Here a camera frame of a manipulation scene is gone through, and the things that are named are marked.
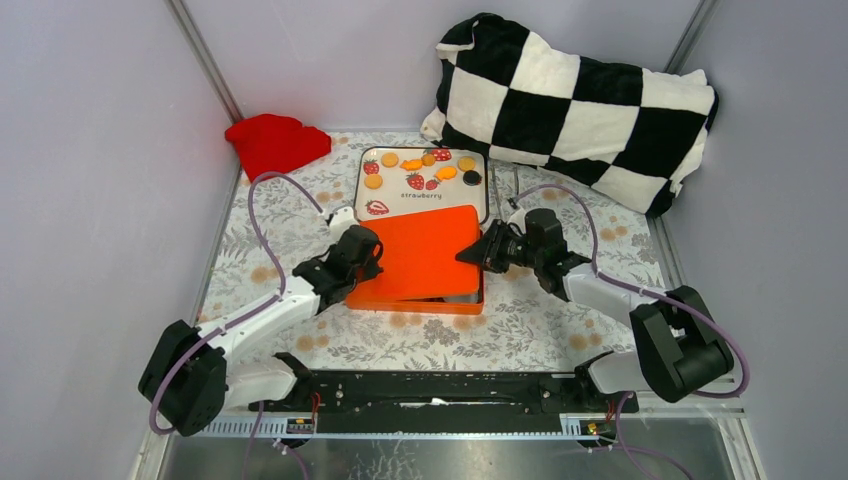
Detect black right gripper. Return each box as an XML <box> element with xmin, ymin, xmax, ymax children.
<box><xmin>457</xmin><ymin>219</ymin><xmax>543</xmax><ymax>275</ymax></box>

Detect orange cookie tin box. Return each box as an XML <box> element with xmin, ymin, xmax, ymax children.
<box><xmin>345</xmin><ymin>268</ymin><xmax>484</xmax><ymax>315</ymax></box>

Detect orange tin lid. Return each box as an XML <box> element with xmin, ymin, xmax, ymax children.
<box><xmin>346</xmin><ymin>205</ymin><xmax>481</xmax><ymax>310</ymax></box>

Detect metal serving tongs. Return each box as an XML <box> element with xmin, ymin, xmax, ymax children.
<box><xmin>488</xmin><ymin>161</ymin><xmax>520</xmax><ymax>220</ymax></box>

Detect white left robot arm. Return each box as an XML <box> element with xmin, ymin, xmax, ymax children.
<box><xmin>138</xmin><ymin>225</ymin><xmax>382</xmax><ymax>437</ymax></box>

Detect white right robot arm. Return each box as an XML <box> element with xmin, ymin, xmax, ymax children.
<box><xmin>456</xmin><ymin>209</ymin><xmax>735</xmax><ymax>412</ymax></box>

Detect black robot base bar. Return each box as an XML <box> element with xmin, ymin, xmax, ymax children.
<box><xmin>249</xmin><ymin>370</ymin><xmax>639</xmax><ymax>435</ymax></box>

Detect black sandwich cookie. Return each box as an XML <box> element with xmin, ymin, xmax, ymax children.
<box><xmin>462</xmin><ymin>170</ymin><xmax>482</xmax><ymax>186</ymax></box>

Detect round yellow biscuit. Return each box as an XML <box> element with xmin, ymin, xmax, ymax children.
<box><xmin>457</xmin><ymin>156</ymin><xmax>476</xmax><ymax>172</ymax></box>
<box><xmin>364</xmin><ymin>174</ymin><xmax>383</xmax><ymax>190</ymax></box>
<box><xmin>380</xmin><ymin>152</ymin><xmax>399</xmax><ymax>168</ymax></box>

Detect orange fish shaped cookie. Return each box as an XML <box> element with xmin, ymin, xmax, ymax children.
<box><xmin>434</xmin><ymin>166</ymin><xmax>458</xmax><ymax>182</ymax></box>
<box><xmin>400</xmin><ymin>159</ymin><xmax>423</xmax><ymax>172</ymax></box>

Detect strawberry print white tray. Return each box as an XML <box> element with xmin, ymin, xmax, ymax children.
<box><xmin>353</xmin><ymin>147</ymin><xmax>489</xmax><ymax>223</ymax></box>

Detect red cloth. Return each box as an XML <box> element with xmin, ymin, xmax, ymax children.
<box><xmin>224</xmin><ymin>113</ymin><xmax>332</xmax><ymax>182</ymax></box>

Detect checkered black white blanket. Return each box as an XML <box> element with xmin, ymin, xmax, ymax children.
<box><xmin>421</xmin><ymin>13</ymin><xmax>719</xmax><ymax>217</ymax></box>

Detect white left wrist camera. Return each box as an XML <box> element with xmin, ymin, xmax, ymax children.
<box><xmin>325</xmin><ymin>206</ymin><xmax>359</xmax><ymax>240</ymax></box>

